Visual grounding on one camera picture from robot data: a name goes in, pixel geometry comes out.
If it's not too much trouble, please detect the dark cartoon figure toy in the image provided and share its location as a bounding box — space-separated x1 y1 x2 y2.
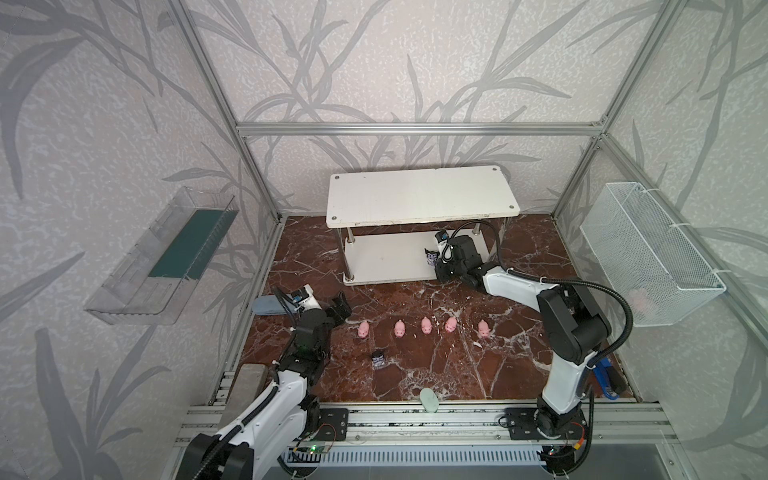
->
371 350 388 370
424 249 439 267

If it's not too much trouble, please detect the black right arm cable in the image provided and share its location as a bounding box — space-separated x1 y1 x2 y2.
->
446 219 635 367

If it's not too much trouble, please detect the pink toy in basket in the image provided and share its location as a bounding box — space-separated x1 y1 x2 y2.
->
626 288 657 315

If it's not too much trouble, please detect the blue handled tool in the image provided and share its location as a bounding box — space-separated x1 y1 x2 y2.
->
594 358 627 400

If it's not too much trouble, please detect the pale green oval object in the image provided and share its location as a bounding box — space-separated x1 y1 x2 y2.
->
419 388 440 413

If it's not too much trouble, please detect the clear plastic wall bin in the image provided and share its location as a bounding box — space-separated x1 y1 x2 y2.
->
84 187 239 326

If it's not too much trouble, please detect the white wire mesh basket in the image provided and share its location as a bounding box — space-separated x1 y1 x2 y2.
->
580 182 727 327

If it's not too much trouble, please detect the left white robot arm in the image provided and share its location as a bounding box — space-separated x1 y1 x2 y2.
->
176 285 352 479

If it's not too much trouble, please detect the pink pig toy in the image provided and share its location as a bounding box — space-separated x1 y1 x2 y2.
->
477 320 491 338
420 317 433 335
394 320 406 338
357 321 370 339
444 316 458 333

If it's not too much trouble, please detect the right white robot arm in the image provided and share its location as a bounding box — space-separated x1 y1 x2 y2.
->
426 230 623 438

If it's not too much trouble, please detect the blue fabric glasses case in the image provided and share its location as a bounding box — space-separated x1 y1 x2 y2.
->
250 295 297 316

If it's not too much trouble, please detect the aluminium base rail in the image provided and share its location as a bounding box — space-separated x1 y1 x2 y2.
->
173 400 676 448

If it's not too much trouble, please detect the white two-tier shelf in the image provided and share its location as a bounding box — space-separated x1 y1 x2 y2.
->
326 165 521 286

